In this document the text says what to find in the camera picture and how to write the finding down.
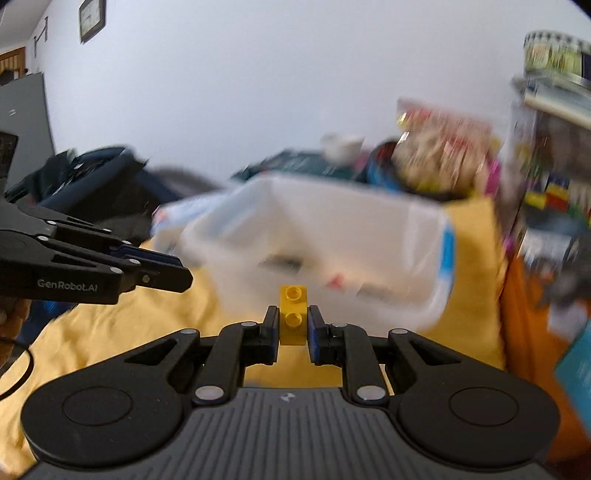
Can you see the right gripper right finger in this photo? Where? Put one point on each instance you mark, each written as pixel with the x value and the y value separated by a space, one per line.
pixel 349 348

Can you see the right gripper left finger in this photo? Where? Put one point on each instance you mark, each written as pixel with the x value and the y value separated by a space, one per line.
pixel 224 358

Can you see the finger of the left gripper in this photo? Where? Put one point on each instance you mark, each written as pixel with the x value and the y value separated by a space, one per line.
pixel 127 250
pixel 155 275

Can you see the small yellow building brick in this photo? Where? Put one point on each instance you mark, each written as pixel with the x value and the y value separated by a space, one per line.
pixel 293 315

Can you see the dark blue bag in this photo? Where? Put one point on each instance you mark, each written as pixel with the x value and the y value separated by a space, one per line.
pixel 108 187

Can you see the yellow blanket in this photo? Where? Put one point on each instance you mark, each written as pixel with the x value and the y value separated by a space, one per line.
pixel 91 333

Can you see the white plastic storage bin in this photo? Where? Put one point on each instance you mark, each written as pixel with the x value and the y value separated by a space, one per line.
pixel 367 256

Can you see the orange box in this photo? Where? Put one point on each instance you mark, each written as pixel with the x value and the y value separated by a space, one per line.
pixel 532 353

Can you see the snack bag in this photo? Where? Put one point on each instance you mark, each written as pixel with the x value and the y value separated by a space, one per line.
pixel 444 152

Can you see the light blue carton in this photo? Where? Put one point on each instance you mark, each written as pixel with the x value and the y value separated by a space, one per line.
pixel 573 373

